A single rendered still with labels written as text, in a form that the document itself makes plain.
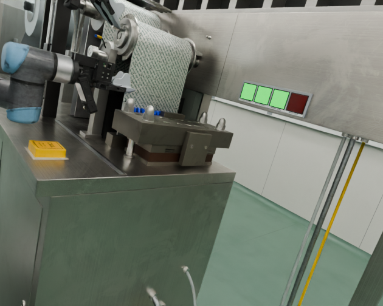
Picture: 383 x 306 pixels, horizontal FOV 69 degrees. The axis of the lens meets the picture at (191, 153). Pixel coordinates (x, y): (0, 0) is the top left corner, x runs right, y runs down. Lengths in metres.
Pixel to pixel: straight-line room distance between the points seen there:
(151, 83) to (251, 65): 0.34
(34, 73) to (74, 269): 0.49
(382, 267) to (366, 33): 0.64
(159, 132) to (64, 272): 0.43
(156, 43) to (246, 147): 2.95
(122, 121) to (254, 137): 3.00
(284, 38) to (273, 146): 2.70
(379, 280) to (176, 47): 0.96
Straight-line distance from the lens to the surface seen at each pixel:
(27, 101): 0.82
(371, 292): 1.04
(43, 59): 0.81
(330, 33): 0.90
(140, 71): 0.96
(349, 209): 3.28
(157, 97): 1.01
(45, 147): 0.77
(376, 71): 0.83
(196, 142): 0.88
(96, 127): 1.02
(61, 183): 0.66
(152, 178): 0.77
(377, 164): 3.19
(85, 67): 0.87
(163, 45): 1.00
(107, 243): 0.80
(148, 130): 0.78
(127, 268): 0.90
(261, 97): 0.94
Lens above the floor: 1.16
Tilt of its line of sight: 13 degrees down
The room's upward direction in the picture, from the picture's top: 15 degrees clockwise
